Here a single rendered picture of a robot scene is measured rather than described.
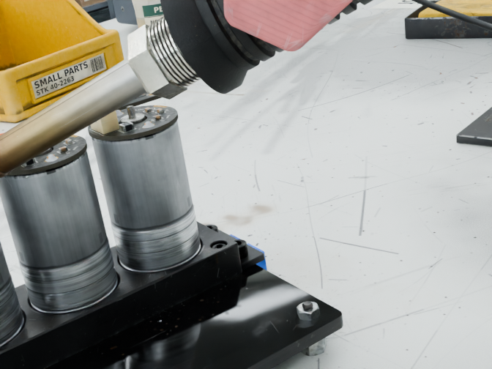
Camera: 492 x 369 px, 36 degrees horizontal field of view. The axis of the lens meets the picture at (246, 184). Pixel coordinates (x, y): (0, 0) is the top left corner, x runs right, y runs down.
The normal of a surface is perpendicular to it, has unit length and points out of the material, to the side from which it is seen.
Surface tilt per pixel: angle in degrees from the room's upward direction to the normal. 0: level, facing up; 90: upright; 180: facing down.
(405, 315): 0
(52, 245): 90
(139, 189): 90
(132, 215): 90
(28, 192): 90
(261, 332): 0
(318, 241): 0
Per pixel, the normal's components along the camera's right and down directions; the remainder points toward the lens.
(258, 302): -0.14, -0.91
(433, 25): -0.48, 0.41
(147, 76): -0.17, 0.41
